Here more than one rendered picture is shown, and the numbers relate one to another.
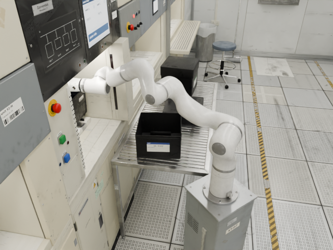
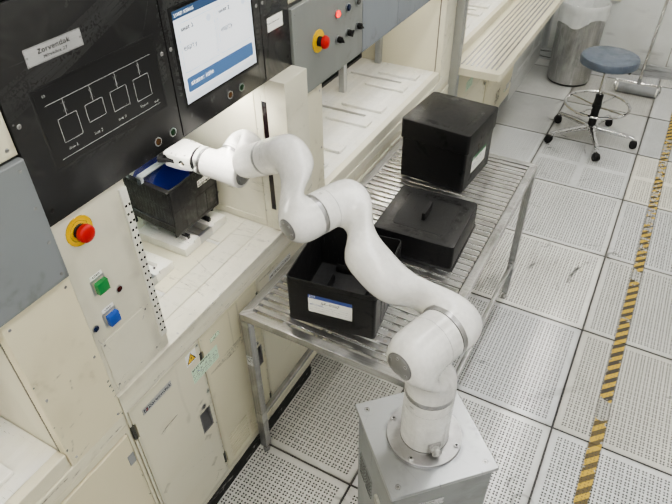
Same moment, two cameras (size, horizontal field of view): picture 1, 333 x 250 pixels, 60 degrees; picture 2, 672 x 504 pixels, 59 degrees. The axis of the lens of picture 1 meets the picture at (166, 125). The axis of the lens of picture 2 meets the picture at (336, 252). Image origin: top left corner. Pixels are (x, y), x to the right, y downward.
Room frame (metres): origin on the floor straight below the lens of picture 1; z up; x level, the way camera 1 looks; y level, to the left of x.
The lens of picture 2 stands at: (0.22, -0.36, 2.09)
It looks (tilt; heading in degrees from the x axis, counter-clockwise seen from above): 40 degrees down; 18
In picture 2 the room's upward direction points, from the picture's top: 1 degrees counter-clockwise
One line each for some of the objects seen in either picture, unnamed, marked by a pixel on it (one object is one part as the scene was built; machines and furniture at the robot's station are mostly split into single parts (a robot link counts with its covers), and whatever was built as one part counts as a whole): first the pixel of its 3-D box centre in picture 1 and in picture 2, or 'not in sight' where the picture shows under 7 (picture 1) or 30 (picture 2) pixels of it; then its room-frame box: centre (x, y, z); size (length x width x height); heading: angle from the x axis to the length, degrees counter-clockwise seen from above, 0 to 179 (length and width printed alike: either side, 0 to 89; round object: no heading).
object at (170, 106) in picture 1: (184, 108); (425, 222); (1.92, -0.13, 0.83); 0.29 x 0.29 x 0.13; 81
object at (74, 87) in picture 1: (75, 84); (188, 155); (1.56, 0.54, 1.19); 0.11 x 0.10 x 0.07; 76
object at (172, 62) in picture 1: (180, 76); (447, 141); (2.40, -0.12, 0.89); 0.29 x 0.29 x 0.25; 75
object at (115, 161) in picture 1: (175, 152); (404, 302); (1.96, -0.07, 0.38); 1.30 x 0.60 x 0.76; 169
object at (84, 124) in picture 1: (69, 124); (182, 225); (1.58, 0.63, 0.89); 0.22 x 0.21 x 0.04; 79
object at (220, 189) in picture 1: (222, 178); (426, 412); (1.12, -0.29, 0.85); 0.19 x 0.19 x 0.18
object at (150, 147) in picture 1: (159, 134); (345, 278); (1.53, 0.04, 0.85); 0.28 x 0.28 x 0.17; 88
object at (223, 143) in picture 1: (224, 149); (424, 363); (1.09, -0.27, 1.07); 0.19 x 0.12 x 0.24; 150
